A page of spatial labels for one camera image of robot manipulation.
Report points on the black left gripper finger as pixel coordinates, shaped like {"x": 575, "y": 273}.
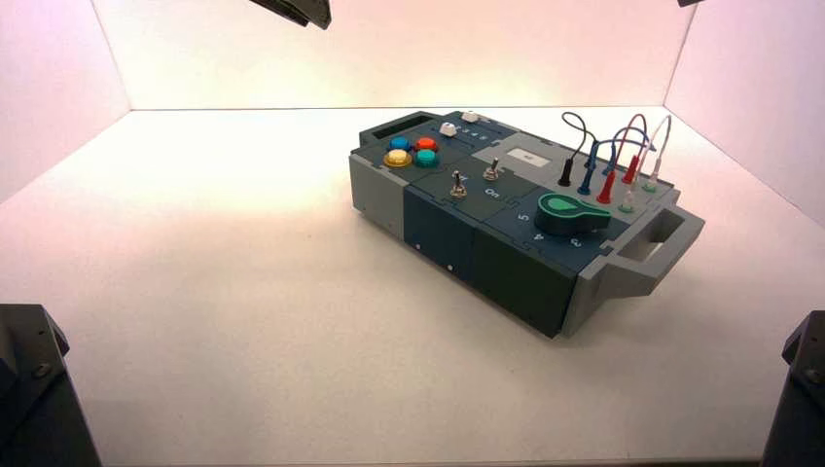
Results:
{"x": 280, "y": 8}
{"x": 319, "y": 11}

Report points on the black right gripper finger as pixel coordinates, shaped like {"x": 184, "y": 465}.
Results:
{"x": 689, "y": 2}

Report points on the green black rotary knob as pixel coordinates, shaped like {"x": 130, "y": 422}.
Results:
{"x": 564, "y": 216}

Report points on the white slider knob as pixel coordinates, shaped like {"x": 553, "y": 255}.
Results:
{"x": 470, "y": 116}
{"x": 448, "y": 129}

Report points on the blue round push button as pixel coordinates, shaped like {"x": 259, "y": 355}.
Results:
{"x": 399, "y": 144}

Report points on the yellow round push button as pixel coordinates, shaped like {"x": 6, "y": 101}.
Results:
{"x": 398, "y": 158}

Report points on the red round push button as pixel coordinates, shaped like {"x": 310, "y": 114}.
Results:
{"x": 426, "y": 143}

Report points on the teal round push button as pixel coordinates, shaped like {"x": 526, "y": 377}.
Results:
{"x": 426, "y": 158}

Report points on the white rectangular label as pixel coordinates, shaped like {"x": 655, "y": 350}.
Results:
{"x": 528, "y": 156}

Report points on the blue grey control box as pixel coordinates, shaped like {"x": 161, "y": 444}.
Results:
{"x": 451, "y": 219}

